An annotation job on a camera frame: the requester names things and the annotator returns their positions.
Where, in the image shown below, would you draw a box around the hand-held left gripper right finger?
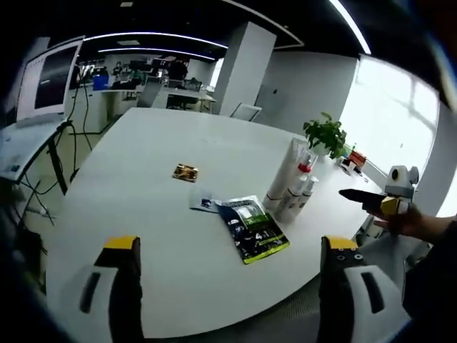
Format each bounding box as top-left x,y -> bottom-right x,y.
317,234 -> 411,343

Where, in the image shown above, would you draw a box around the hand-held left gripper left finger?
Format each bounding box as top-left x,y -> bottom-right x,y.
74,234 -> 146,343

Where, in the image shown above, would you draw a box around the small white skincare bottle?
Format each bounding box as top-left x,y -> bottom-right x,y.
299,177 -> 318,212
278,174 -> 306,222

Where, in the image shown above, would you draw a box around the white skincare tube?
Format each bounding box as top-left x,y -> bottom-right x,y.
263,137 -> 310,209

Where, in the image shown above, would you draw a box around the green black skincare sachet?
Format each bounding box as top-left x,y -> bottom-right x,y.
215,194 -> 290,265

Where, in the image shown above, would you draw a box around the small white skincare sachet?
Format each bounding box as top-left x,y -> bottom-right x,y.
189,187 -> 221,214

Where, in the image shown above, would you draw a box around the gold skincare sachet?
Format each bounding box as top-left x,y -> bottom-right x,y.
172,163 -> 201,183

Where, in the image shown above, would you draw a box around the person's right hand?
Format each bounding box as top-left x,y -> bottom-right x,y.
372,205 -> 436,237

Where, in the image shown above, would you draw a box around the red box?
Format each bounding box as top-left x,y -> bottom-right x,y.
348,149 -> 368,169

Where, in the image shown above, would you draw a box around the potted green plant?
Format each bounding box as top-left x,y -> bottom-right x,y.
303,112 -> 349,160

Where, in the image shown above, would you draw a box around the person in black shirt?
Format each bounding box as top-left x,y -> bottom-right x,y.
403,228 -> 457,322

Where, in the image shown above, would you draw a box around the white framed chair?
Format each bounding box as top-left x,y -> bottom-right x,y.
230,101 -> 263,122

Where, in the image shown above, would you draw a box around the ceiling light strip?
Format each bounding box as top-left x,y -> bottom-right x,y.
328,0 -> 372,55

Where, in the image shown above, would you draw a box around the computer monitor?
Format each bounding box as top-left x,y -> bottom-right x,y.
16,37 -> 85,124

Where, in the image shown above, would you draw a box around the hanging black cables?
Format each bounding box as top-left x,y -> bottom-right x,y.
66,66 -> 94,144

